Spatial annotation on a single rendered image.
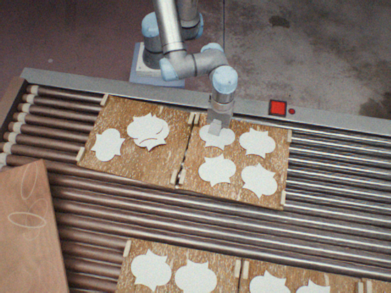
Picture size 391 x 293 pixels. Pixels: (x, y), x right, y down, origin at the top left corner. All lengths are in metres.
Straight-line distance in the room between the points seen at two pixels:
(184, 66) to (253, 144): 0.48
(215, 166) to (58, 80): 0.84
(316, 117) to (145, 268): 0.95
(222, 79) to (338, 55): 2.19
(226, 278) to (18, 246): 0.71
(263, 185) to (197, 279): 0.42
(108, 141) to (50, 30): 2.07
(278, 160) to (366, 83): 1.79
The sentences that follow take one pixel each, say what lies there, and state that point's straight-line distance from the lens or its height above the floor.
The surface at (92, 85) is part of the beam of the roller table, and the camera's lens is 1.56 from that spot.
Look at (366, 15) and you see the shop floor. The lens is 3.56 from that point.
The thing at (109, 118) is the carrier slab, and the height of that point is 0.94.
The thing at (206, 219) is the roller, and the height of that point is 0.92.
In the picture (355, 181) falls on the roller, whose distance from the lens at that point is 1.42.
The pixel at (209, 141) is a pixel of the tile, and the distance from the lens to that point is 1.30.
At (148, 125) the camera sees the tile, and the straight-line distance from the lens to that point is 1.32.
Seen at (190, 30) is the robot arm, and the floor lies 1.11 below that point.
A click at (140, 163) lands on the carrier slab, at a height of 0.94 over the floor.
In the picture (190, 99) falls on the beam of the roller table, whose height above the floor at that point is 0.92.
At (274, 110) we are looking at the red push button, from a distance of 1.44.
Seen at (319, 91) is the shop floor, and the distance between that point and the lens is 2.78.
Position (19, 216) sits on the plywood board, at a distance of 1.26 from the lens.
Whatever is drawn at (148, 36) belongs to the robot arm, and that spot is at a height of 1.10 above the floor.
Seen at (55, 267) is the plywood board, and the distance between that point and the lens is 1.17.
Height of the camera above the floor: 2.12
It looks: 65 degrees down
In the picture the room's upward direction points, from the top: 1 degrees clockwise
